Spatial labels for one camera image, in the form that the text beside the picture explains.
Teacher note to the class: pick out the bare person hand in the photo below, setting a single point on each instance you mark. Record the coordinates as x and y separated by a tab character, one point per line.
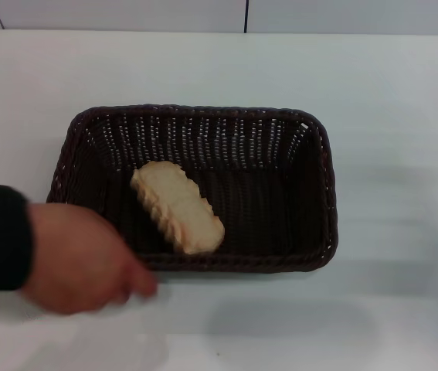
79	259

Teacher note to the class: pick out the orange striped bread loaf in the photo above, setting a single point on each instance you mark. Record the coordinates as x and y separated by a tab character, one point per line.
182	210

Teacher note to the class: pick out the dark brown woven basket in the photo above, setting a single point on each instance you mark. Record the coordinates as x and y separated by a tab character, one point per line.
261	208

